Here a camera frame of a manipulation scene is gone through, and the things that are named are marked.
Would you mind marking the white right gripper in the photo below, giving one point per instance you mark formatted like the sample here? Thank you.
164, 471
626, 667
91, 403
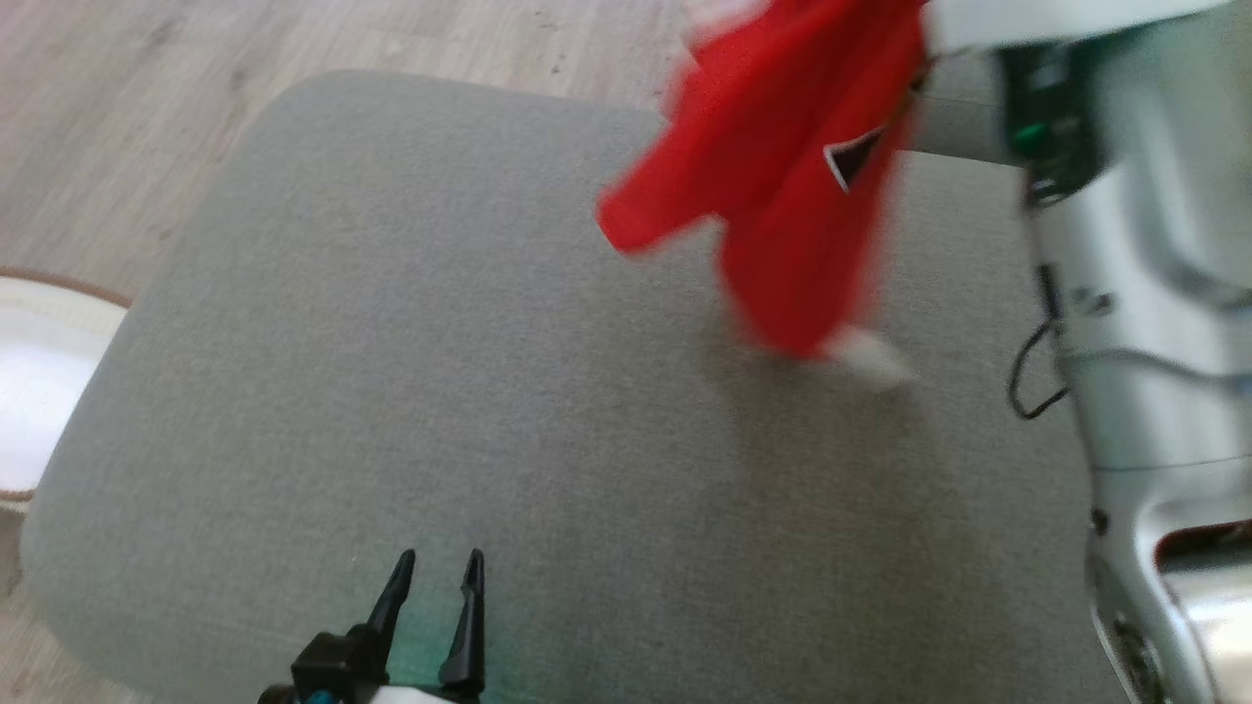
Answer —
1037, 20

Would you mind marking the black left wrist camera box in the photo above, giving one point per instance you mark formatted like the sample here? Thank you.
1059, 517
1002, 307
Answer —
337, 665

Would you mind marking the large grey sofa seat cushion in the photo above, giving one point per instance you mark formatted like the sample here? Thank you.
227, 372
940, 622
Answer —
489, 391

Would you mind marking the white round basket brown rim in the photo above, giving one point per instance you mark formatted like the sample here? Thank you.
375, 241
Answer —
39, 391

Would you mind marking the red jersey with black numbers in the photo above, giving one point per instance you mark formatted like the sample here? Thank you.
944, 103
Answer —
782, 196

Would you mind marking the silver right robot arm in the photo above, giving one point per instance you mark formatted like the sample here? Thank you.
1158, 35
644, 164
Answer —
1154, 293

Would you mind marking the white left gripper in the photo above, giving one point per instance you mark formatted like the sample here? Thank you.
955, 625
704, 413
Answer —
421, 696

